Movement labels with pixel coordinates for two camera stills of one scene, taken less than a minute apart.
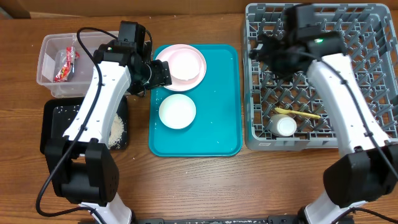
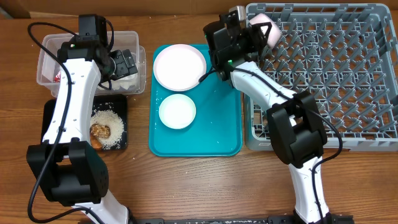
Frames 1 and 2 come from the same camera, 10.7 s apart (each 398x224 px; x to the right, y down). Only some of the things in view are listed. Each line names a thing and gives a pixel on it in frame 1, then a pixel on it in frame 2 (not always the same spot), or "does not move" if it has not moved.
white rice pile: (117, 132) does not move
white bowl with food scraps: (177, 111) does not move
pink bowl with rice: (185, 64) → (275, 32)
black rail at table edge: (231, 220) does not move
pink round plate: (187, 66) does not move
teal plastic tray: (217, 130) does not move
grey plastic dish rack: (285, 114) does not move
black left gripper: (161, 74) → (125, 65)
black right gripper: (271, 43) → (254, 36)
